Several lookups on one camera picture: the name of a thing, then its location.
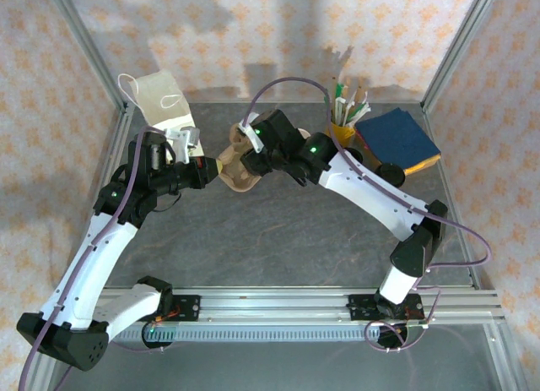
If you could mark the black plastic cup lid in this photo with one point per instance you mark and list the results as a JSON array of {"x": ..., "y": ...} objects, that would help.
[{"x": 390, "y": 174}]

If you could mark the aluminium frame post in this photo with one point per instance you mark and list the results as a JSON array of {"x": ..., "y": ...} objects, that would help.
[
  {"x": 460, "y": 45},
  {"x": 84, "y": 45}
]

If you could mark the aluminium table side rail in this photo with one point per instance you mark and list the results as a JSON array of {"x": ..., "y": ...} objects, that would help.
[
  {"x": 432, "y": 125},
  {"x": 116, "y": 146}
]

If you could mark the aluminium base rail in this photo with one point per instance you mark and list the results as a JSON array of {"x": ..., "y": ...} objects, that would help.
[{"x": 270, "y": 306}]

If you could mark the colourful paper napkin stack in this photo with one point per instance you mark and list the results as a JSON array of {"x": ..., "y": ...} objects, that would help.
[{"x": 422, "y": 166}]

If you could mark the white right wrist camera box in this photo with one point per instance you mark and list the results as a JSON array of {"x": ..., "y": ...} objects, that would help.
[{"x": 249, "y": 131}]

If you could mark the brown pulp carrier stack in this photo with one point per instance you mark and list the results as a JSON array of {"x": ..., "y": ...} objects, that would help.
[{"x": 240, "y": 189}]

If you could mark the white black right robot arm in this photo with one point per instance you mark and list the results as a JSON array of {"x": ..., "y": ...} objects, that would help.
[{"x": 367, "y": 188}]

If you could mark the blue paper napkin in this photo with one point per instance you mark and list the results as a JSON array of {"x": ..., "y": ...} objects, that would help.
[{"x": 396, "y": 137}]

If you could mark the yellow straw holder cup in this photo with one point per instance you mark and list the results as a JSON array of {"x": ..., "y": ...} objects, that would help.
[{"x": 343, "y": 133}]

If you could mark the brown paper wrapped stirrer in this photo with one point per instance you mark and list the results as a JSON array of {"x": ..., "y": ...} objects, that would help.
[{"x": 360, "y": 91}]

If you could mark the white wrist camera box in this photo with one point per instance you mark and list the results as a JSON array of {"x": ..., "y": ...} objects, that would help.
[
  {"x": 249, "y": 131},
  {"x": 185, "y": 142}
]

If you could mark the white wrapped straw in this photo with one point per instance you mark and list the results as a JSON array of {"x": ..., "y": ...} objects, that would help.
[
  {"x": 366, "y": 109},
  {"x": 339, "y": 110}
]

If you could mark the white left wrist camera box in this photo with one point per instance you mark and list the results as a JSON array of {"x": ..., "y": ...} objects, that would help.
[{"x": 185, "y": 142}]

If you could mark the brown pulp cup carrier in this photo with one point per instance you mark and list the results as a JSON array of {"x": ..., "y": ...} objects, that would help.
[{"x": 238, "y": 171}]

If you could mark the white printed paper bag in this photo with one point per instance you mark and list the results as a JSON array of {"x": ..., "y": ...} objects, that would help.
[{"x": 162, "y": 95}]

